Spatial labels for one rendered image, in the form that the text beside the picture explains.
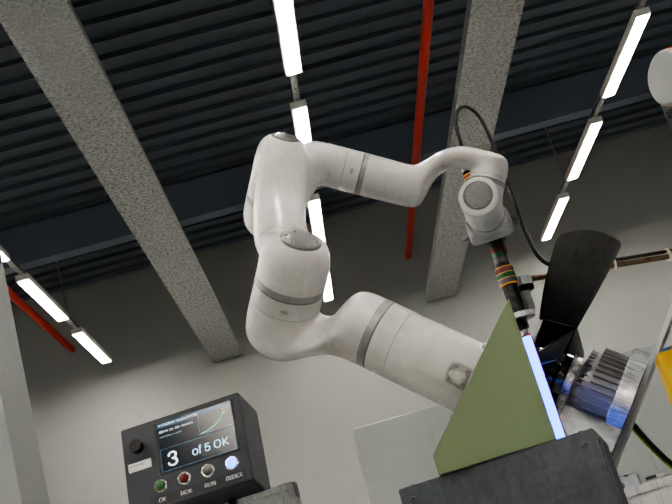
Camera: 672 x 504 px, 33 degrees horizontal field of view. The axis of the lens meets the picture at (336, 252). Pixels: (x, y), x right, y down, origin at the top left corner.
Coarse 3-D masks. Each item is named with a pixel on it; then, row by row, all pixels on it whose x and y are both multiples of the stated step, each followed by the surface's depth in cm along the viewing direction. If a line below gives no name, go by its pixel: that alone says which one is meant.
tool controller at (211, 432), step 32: (192, 416) 228; (224, 416) 226; (256, 416) 235; (128, 448) 229; (160, 448) 227; (192, 448) 225; (224, 448) 223; (256, 448) 227; (128, 480) 226; (192, 480) 222; (224, 480) 220; (256, 480) 220
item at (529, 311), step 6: (522, 276) 262; (528, 276) 262; (522, 282) 261; (528, 282) 262; (522, 288) 260; (528, 288) 260; (522, 294) 260; (528, 294) 260; (528, 300) 260; (528, 306) 259; (534, 306) 259; (516, 312) 256; (522, 312) 256; (528, 312) 256; (534, 312) 257; (516, 318) 256; (528, 318) 260
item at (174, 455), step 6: (180, 444) 226; (162, 450) 227; (168, 450) 226; (174, 450) 226; (180, 450) 226; (162, 456) 226; (168, 456) 226; (174, 456) 225; (180, 456) 225; (162, 462) 225; (168, 462) 225; (174, 462) 225; (180, 462) 224; (162, 468) 225; (168, 468) 224; (174, 468) 224
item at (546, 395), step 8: (528, 336) 222; (528, 344) 221; (528, 352) 221; (536, 360) 220; (536, 368) 220; (536, 376) 220; (544, 376) 219; (544, 384) 219; (544, 392) 218; (544, 400) 218; (552, 400) 218; (552, 408) 217; (552, 416) 217; (552, 424) 217; (560, 424) 216; (560, 432) 216
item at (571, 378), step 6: (576, 360) 259; (582, 360) 259; (576, 366) 257; (570, 372) 256; (576, 372) 256; (570, 378) 255; (576, 378) 261; (564, 384) 257; (570, 384) 255; (564, 390) 256; (570, 390) 258; (564, 396) 255; (558, 402) 259; (564, 402) 256; (558, 408) 258
